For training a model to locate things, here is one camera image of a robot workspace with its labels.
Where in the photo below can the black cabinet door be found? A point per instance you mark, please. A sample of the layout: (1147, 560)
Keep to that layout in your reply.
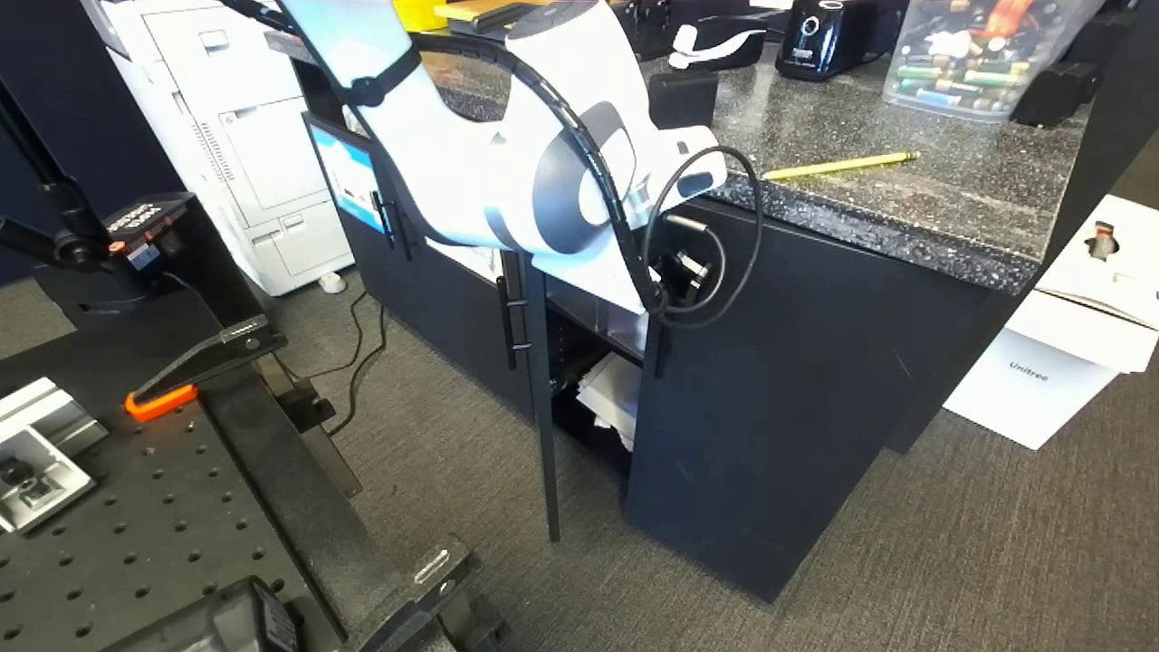
(753, 429)
(530, 346)

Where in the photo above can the clear plastic storage bin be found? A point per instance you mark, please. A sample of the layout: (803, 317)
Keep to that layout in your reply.
(980, 55)

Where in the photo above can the black electronic device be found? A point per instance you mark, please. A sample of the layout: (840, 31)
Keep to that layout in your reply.
(823, 37)

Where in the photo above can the white filing cabinet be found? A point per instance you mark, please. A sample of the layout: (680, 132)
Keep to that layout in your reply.
(229, 117)

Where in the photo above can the orange handled clamp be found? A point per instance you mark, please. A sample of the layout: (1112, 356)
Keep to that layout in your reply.
(147, 409)

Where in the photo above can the small black box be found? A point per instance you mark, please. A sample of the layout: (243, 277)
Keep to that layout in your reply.
(681, 99)

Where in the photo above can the yellow plastic bin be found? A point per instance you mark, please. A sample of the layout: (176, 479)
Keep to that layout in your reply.
(421, 15)

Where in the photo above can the black cabinet with granite top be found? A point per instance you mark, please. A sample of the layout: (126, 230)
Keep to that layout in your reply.
(980, 205)

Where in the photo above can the yellow pencil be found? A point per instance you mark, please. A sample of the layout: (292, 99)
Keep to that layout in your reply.
(840, 163)

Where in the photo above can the black perforated robot table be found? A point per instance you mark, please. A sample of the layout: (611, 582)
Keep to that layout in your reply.
(215, 531)

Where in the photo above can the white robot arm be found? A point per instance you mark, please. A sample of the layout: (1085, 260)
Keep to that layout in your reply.
(535, 143)

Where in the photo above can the white cardboard box with penguin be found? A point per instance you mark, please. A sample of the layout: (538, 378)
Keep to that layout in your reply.
(1089, 318)

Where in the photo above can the silver metal bracket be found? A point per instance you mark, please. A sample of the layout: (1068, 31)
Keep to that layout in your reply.
(41, 440)

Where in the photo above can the blue white label sheet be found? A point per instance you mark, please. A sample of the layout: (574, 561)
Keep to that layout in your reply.
(350, 176)

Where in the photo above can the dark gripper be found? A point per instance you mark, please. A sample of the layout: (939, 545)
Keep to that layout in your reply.
(689, 283)

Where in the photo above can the black camera stand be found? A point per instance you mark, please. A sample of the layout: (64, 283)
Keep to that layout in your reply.
(103, 265)

